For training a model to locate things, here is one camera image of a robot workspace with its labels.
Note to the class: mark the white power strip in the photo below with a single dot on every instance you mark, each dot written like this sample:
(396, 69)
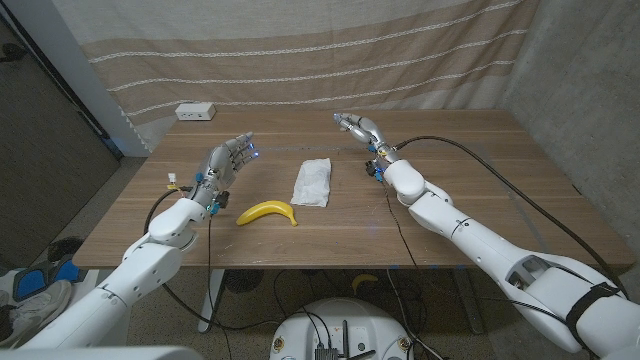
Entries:
(195, 111)

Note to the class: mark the black round floor fan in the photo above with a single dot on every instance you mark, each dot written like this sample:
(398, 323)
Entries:
(243, 281)

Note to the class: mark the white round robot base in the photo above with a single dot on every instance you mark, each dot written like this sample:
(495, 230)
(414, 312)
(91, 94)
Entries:
(350, 320)

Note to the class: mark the white table leg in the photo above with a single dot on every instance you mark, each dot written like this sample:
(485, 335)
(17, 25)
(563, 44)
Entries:
(210, 305)

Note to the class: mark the yellow banana under table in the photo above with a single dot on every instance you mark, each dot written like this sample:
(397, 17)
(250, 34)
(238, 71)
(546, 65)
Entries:
(362, 280)

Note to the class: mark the blue black foot pedal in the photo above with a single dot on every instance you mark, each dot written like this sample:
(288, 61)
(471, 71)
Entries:
(31, 282)

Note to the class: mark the white cloth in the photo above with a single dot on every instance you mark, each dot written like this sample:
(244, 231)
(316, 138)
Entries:
(312, 182)

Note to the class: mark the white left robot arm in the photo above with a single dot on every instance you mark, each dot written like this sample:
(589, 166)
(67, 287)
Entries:
(120, 280)

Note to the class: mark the grey table leg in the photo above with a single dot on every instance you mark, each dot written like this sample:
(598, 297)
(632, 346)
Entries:
(470, 305)

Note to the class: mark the yellow toy banana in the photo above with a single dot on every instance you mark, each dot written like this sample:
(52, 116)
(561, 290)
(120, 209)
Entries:
(265, 209)

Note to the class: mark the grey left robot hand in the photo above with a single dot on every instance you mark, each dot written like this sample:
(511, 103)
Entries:
(220, 165)

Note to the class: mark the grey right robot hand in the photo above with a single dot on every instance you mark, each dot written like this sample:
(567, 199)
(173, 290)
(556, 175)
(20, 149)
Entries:
(370, 132)

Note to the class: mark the white sneaker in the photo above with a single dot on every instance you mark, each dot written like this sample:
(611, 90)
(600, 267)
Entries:
(42, 310)

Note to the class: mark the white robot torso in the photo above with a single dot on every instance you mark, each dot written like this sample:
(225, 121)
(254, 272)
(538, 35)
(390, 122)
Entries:
(100, 354)

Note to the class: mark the dark round floor object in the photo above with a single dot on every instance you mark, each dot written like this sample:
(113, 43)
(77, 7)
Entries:
(65, 248)

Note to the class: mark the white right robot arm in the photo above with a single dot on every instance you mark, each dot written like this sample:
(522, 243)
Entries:
(475, 235)

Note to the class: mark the beige striped curtain backdrop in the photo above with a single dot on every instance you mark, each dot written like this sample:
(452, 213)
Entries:
(300, 60)

